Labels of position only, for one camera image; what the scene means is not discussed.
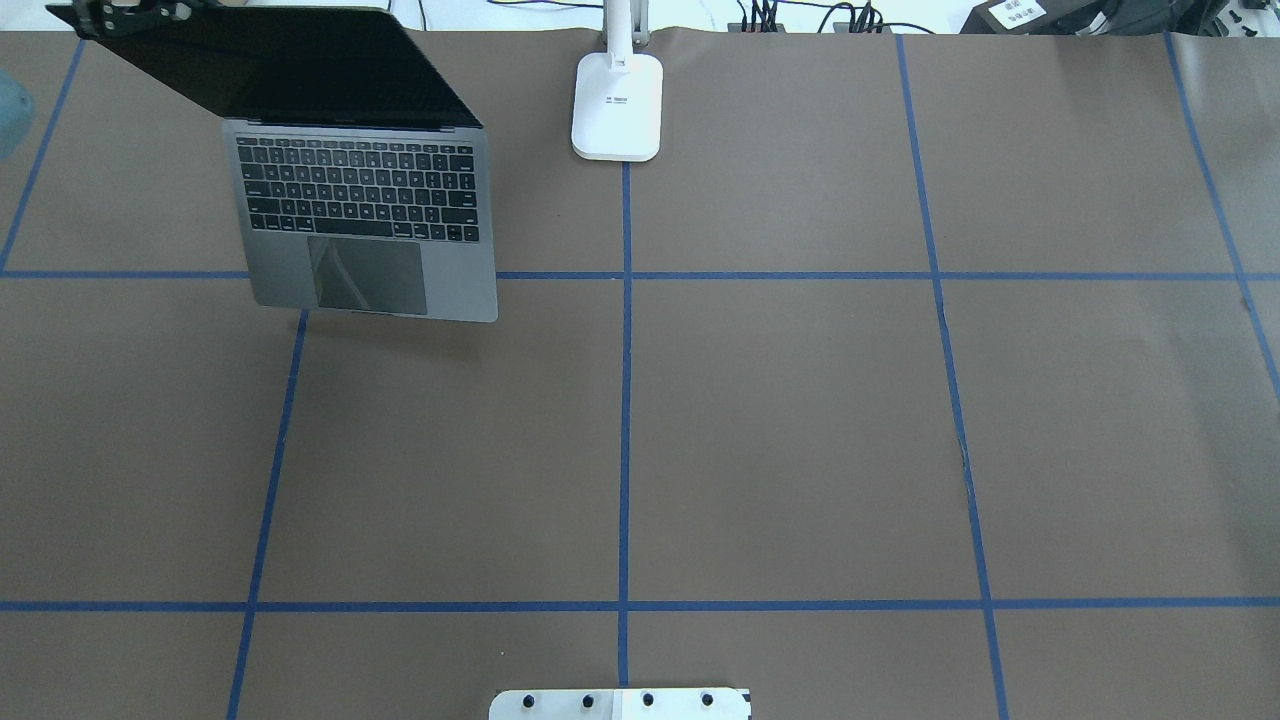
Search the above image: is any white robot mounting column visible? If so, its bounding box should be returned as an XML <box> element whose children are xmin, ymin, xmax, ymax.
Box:
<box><xmin>488</xmin><ymin>687</ymin><xmax>753</xmax><ymax>719</ymax></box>

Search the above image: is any grey laptop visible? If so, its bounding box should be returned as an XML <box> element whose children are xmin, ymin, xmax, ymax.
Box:
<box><xmin>86</xmin><ymin>1</ymin><xmax>499</xmax><ymax>323</ymax></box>

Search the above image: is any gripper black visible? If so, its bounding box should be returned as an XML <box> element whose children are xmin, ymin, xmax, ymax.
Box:
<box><xmin>68</xmin><ymin>1</ymin><xmax>196</xmax><ymax>40</ymax></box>

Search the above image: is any white desk lamp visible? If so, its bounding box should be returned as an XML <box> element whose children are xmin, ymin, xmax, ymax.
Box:
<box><xmin>570</xmin><ymin>1</ymin><xmax>664</xmax><ymax>163</ymax></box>

